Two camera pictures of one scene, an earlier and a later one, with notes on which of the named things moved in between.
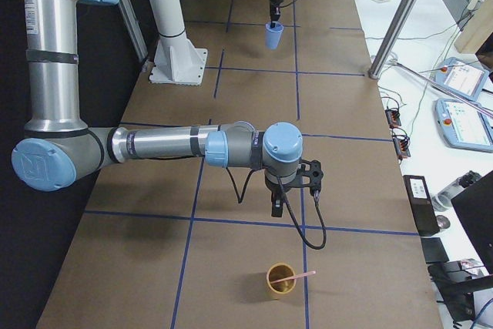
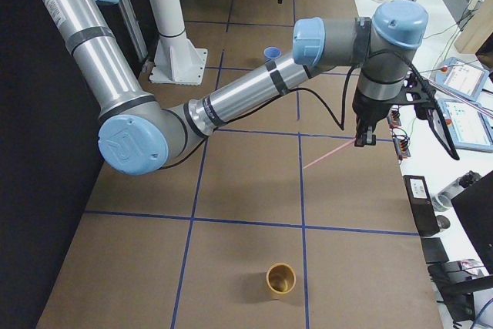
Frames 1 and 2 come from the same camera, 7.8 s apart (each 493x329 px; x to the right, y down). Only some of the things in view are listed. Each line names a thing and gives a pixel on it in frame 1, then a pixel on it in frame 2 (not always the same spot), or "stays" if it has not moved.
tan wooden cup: x=279 y=271 stays
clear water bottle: x=442 y=200 stays
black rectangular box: x=421 y=204 stays
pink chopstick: x=310 y=273 to x=330 y=152
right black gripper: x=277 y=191 to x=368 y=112
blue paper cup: x=273 y=35 to x=271 y=52
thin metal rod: x=455 y=95 stays
